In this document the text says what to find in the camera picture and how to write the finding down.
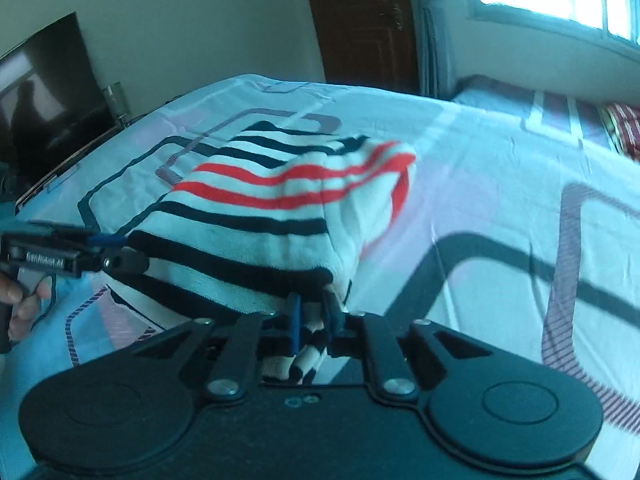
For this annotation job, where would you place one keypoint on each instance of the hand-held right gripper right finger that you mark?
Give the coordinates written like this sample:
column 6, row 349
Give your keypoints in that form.
column 334, row 317

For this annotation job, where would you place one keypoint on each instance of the clear drinking glass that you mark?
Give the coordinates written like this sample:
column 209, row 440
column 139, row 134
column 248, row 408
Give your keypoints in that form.
column 116, row 102

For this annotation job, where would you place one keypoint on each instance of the brown wooden door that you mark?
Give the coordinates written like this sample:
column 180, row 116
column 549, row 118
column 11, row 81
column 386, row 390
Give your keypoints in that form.
column 360, row 20

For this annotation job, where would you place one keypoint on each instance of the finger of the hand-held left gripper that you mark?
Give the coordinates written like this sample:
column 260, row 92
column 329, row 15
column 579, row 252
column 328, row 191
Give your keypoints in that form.
column 107, row 241
column 122, row 261

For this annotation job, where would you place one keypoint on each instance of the maroon white striped bedsheet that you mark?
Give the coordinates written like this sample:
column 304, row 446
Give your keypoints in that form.
column 530, row 110

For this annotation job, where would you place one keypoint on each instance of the person's left hand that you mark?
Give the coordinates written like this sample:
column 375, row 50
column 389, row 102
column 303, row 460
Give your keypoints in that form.
column 22, row 317

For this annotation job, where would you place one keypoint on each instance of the white black red striped sweater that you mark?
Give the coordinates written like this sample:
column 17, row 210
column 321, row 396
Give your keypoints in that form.
column 250, row 240

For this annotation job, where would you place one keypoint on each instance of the pale printed bedsheet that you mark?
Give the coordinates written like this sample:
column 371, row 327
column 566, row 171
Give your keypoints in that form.
column 475, row 185

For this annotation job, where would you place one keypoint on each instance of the grey curtain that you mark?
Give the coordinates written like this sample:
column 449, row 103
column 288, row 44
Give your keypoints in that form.
column 432, row 25

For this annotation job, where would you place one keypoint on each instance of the black flat television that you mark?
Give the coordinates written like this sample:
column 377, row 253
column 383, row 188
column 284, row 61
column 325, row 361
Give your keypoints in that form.
column 45, row 110

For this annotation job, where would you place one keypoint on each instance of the red patterned pillow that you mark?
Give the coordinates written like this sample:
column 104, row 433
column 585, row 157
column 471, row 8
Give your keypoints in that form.
column 622, row 130

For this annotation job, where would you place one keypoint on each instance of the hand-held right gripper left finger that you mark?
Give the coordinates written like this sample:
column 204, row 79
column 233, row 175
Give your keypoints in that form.
column 294, row 322

